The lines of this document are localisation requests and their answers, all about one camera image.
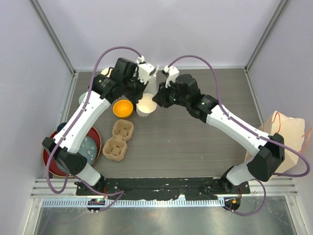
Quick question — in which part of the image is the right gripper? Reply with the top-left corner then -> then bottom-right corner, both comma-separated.
153,80 -> 190,108

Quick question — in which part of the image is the paper coffee cup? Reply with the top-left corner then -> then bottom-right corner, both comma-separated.
136,94 -> 157,118

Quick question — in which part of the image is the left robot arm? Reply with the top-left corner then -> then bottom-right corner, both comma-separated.
42,56 -> 150,195

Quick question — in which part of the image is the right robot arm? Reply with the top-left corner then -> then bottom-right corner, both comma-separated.
153,72 -> 285,193

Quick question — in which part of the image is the white straw holder cup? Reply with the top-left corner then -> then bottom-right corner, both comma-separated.
144,74 -> 158,96

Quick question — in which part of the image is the orange bowl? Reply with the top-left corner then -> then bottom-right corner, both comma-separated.
112,99 -> 134,118

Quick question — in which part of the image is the stack of paper cups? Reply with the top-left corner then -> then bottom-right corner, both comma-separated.
101,67 -> 113,77

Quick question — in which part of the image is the pale green bowl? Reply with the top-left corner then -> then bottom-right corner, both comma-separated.
78,92 -> 87,105

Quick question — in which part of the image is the cardboard cup carrier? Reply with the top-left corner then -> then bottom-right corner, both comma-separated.
103,119 -> 134,161

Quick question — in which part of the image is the blue-grey plate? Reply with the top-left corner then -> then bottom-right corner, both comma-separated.
56,136 -> 98,173

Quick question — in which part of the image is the dark blue mug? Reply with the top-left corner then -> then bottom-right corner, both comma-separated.
57,122 -> 67,133

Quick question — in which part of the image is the red round tray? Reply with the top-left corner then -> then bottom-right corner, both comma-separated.
49,127 -> 102,178

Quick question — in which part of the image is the brown paper bag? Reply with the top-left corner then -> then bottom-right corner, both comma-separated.
245,111 -> 305,182

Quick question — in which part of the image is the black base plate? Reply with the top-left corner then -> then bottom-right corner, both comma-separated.
75,176 -> 251,200

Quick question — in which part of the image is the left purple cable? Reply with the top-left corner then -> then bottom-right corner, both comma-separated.
45,45 -> 142,215

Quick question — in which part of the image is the purple cable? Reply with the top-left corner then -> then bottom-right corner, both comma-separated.
45,45 -> 142,215
168,54 -> 311,217

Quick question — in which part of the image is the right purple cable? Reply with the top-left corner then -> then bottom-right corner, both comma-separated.
168,54 -> 311,217

